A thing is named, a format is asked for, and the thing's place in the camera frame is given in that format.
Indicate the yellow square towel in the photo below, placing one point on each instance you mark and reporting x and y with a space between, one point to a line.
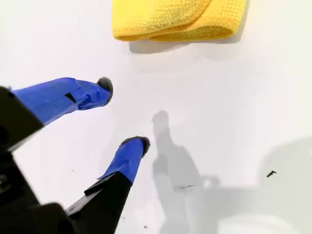
175 17

